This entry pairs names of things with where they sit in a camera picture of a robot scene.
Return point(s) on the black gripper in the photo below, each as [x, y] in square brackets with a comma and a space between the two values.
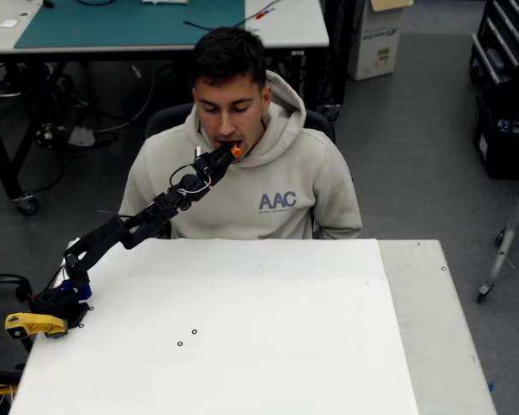
[216, 162]

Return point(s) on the small orange piece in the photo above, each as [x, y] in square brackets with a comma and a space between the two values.
[237, 151]

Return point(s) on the black robot arm blue base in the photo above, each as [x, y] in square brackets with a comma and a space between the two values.
[108, 235]

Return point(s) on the man in beige hoodie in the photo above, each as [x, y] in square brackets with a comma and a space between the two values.
[242, 207]

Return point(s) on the black office chair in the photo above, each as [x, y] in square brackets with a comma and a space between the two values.
[164, 119]

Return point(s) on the red white pen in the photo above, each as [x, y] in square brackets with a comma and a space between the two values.
[264, 13]

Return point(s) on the white crumpled bag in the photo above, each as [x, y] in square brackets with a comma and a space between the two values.
[82, 136]

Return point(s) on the green cutting mat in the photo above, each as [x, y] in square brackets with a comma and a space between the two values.
[112, 26]

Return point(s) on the white cardboard box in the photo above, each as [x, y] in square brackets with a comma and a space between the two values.
[374, 47]

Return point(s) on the large white paper sheet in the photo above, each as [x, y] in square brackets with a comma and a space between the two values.
[264, 354]

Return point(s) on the table caster wheel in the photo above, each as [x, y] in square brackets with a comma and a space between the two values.
[27, 204]

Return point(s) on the tan cardboard flap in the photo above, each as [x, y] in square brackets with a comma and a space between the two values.
[389, 3]

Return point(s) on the black chair armrest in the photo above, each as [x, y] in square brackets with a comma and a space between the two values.
[13, 283]

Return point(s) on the small white card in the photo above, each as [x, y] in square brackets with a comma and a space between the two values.
[8, 23]

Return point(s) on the yellow clamp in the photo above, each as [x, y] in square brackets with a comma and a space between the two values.
[30, 322]

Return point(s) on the black storage bin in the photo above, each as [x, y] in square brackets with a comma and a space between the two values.
[501, 155]

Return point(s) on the grey metal stand with caster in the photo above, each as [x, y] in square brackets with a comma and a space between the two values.
[508, 242]

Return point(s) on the black drawer cabinet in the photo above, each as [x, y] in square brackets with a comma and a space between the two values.
[506, 34]

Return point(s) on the small camera board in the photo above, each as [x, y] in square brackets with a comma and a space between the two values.
[197, 152]

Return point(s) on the grey work table black frame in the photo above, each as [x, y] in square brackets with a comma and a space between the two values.
[294, 26]

